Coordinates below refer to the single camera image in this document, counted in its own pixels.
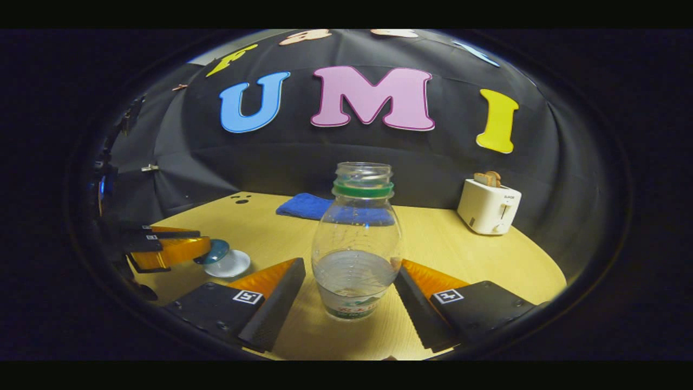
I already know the white toaster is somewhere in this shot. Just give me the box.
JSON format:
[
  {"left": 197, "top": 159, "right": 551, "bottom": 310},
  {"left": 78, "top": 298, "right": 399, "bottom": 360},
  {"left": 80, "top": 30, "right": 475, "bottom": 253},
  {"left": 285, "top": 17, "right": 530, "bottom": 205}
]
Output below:
[{"left": 457, "top": 179, "right": 522, "bottom": 236}]

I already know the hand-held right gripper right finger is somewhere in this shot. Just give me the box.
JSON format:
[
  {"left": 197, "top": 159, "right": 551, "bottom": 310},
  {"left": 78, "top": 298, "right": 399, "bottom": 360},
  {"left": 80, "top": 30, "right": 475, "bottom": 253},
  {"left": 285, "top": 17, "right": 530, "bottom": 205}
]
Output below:
[{"left": 394, "top": 259, "right": 537, "bottom": 353}]

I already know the blue towel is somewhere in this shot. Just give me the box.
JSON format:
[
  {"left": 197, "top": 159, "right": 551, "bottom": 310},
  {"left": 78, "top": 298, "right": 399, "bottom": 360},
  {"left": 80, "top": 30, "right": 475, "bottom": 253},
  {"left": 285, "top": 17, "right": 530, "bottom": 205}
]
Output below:
[{"left": 276, "top": 193, "right": 396, "bottom": 226}]

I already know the clear plastic water bottle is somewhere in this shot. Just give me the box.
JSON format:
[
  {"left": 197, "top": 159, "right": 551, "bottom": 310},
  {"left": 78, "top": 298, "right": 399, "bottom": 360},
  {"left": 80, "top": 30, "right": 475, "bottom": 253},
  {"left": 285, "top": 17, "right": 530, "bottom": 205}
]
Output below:
[{"left": 312, "top": 161, "right": 404, "bottom": 321}]

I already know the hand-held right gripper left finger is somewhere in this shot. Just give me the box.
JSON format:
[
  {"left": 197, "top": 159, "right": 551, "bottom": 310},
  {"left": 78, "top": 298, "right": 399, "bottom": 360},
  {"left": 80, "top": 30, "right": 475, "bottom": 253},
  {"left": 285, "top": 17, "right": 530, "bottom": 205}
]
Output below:
[{"left": 165, "top": 258, "right": 306, "bottom": 353}]

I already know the black backdrop cloth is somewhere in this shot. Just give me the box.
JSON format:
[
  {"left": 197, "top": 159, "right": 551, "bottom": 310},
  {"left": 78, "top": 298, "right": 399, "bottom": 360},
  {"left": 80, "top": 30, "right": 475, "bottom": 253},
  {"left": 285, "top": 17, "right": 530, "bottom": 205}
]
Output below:
[{"left": 100, "top": 29, "right": 623, "bottom": 282}]

